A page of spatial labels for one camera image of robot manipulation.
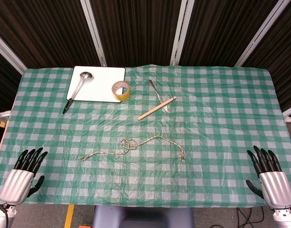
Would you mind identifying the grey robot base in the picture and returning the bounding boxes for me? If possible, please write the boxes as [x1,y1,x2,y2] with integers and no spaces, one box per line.
[92,205,195,228]

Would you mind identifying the beige twisted rope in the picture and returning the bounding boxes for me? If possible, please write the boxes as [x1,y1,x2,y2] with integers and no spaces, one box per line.
[78,135,186,163]

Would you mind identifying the wooden stick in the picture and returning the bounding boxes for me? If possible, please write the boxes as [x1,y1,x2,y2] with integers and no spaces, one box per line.
[137,95,177,121]

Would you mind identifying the black floor cables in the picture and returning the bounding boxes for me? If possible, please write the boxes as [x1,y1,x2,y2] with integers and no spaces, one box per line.
[236,206,276,228]

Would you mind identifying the yellow tape roll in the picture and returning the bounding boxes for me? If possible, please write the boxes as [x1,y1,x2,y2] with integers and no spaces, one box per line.
[111,80,131,101]

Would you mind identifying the yellow floor tape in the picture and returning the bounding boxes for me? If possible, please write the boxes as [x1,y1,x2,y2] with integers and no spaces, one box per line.
[64,204,75,228]

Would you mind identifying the white cutting board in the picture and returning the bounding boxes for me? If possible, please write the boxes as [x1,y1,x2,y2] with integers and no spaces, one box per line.
[66,66,126,104]

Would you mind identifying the green white checkered tablecloth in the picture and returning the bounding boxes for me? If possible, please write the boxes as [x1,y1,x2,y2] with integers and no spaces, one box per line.
[0,64,291,209]

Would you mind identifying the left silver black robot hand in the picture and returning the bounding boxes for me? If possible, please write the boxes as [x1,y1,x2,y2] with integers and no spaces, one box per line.
[0,147,48,206]

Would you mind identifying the steel ladle black handle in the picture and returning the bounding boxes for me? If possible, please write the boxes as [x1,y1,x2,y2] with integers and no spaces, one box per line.
[62,72,94,114]

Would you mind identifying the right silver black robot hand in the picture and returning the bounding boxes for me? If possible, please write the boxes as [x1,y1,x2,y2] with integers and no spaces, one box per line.
[245,145,291,210]

